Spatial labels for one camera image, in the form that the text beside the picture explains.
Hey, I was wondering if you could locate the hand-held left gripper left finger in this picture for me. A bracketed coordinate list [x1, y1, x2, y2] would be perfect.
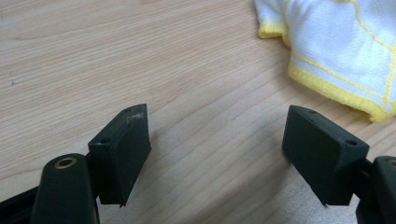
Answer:
[88, 103, 152, 208]

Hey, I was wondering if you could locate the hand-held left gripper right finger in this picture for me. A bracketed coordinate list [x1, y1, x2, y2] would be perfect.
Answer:
[281, 105, 371, 207]

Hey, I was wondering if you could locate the white cloth with yellow edge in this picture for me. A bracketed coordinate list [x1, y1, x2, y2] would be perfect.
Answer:
[253, 0, 396, 123]

